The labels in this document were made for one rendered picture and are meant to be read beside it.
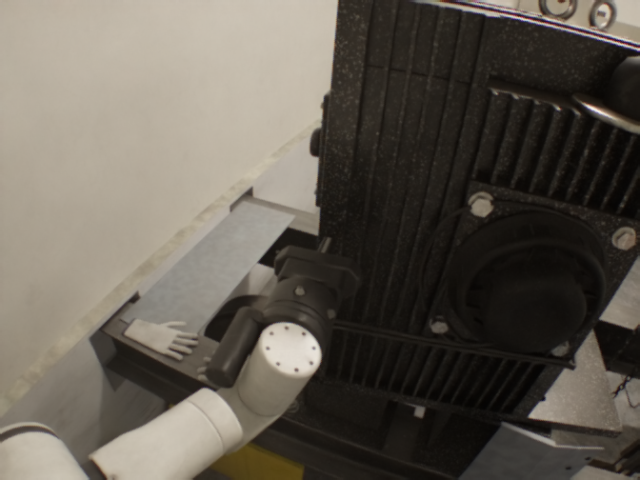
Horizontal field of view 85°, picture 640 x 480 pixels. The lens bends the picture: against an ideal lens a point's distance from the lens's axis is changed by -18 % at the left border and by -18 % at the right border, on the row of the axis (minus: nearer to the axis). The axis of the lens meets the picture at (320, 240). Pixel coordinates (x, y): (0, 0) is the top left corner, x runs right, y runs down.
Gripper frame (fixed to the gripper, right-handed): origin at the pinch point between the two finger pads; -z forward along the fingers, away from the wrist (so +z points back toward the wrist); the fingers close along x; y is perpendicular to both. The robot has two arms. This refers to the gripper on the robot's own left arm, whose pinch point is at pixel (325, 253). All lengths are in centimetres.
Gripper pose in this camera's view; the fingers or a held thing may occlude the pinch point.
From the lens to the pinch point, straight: 62.2
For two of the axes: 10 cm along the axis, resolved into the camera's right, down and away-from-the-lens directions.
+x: -9.7, -2.0, 1.6
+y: -0.7, 8.0, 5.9
